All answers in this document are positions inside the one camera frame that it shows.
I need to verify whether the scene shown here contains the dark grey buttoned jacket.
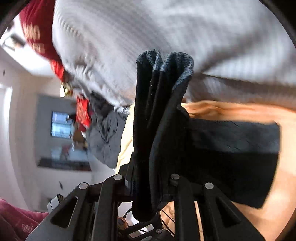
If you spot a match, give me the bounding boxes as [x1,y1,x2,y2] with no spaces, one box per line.
[86,92,128,169]

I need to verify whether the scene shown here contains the grey framed wall window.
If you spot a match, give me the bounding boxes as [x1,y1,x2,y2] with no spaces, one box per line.
[34,95,91,171]

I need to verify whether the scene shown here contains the grey white striped duvet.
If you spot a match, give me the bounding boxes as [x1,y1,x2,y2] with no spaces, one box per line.
[52,1,295,109]

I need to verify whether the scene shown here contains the peach orange blanket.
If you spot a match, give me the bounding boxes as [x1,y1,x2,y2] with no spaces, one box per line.
[116,100,295,240]

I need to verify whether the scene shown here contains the dark red garment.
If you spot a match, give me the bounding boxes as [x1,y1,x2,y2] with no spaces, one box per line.
[0,198,48,241]

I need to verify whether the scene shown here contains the red hanging decoration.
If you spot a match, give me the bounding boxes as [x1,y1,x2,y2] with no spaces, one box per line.
[76,95,92,132]

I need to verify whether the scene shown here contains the red embroidered cushion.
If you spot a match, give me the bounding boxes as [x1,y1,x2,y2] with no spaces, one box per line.
[19,0,66,82]

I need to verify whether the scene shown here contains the black pants with patterned waistband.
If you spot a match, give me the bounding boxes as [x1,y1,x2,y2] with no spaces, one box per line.
[131,50,280,221]

